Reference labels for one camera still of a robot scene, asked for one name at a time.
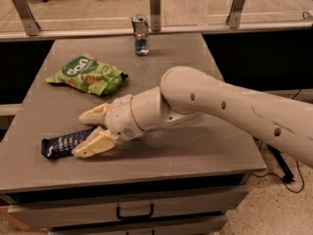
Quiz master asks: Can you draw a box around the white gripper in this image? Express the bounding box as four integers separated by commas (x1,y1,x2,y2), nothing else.
71,94,144,159

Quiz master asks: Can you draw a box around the dark blue rxbar wrapper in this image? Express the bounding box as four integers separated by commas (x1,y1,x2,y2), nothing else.
41,127,94,160

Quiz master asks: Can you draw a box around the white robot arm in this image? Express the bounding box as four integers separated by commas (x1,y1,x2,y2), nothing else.
79,66,313,166

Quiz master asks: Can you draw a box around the silver blue redbull can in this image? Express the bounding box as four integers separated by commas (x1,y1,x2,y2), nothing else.
131,14,150,56

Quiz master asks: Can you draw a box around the green chip bag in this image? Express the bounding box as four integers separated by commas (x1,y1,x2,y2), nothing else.
46,53,128,96

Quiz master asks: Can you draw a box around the upper grey drawer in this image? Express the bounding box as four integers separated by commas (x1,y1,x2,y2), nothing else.
9,185,248,228

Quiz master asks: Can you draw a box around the grey drawer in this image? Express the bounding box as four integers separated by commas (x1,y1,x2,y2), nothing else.
48,215,227,235
9,185,248,228

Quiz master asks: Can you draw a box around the lower grey drawer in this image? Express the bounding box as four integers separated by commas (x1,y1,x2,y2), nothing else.
48,215,227,235

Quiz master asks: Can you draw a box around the black metal stand leg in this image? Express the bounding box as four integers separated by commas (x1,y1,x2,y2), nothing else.
268,146,294,183

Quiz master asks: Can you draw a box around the black drawer handle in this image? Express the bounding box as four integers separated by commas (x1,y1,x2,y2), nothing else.
115,204,155,220

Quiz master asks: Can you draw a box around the left metal railing bracket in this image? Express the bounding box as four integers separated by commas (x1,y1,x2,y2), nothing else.
12,0,41,36

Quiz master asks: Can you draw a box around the metal railing bracket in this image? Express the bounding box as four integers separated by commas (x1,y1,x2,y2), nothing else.
12,0,41,36
226,0,246,28
150,0,161,31

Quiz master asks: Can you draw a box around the middle metal railing bracket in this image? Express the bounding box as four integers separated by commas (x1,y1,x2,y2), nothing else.
150,0,161,31

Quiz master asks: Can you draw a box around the right metal railing bracket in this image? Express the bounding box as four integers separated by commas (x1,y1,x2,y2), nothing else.
226,0,246,28

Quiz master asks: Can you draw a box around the black floor cable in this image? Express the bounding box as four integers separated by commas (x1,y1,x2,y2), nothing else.
252,140,306,195

